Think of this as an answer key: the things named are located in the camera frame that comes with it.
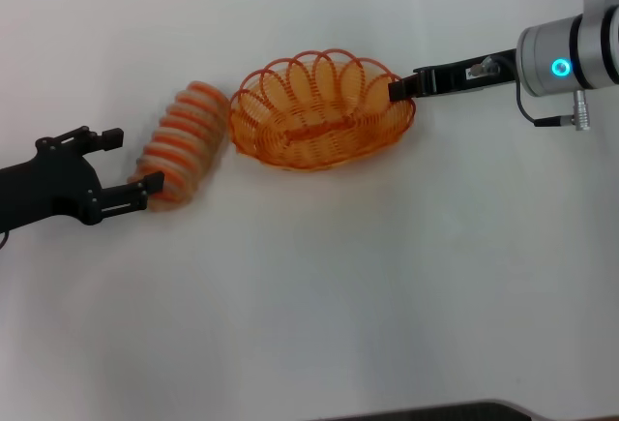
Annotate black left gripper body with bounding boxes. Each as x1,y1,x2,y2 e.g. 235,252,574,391
0,135,103,226

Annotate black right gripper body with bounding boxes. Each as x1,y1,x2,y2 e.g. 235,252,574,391
413,47,521,101

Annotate orange striped bread loaf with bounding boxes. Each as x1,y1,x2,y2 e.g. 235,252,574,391
126,80,229,213

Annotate orange woven plastic basket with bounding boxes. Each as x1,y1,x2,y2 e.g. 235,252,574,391
228,47,417,172

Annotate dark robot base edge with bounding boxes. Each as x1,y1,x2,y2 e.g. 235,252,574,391
323,399,538,421

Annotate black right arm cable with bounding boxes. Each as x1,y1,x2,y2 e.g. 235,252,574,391
513,79,592,132

